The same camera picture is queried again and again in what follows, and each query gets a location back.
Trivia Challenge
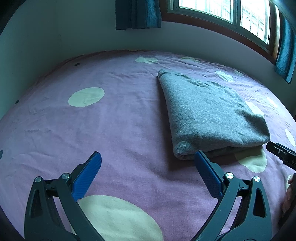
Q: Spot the grey knit sweater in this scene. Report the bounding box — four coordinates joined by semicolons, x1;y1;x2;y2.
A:
158;69;270;160

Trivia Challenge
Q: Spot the person's right hand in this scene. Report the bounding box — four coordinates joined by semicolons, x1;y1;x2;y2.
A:
282;173;295;213

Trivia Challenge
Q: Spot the teal curtain right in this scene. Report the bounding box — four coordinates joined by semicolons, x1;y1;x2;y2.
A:
274;17;295;84

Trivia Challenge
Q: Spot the teal curtain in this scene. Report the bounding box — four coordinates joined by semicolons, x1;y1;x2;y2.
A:
115;0;162;30
274;17;295;84

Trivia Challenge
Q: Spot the purple dotted bed sheet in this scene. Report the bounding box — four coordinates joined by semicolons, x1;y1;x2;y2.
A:
1;52;295;240

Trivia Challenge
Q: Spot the teal curtain left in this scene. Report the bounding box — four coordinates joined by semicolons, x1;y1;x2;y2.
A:
115;0;162;30

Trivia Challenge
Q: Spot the window with wooden frame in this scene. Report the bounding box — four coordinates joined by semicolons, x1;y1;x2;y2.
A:
159;1;281;64

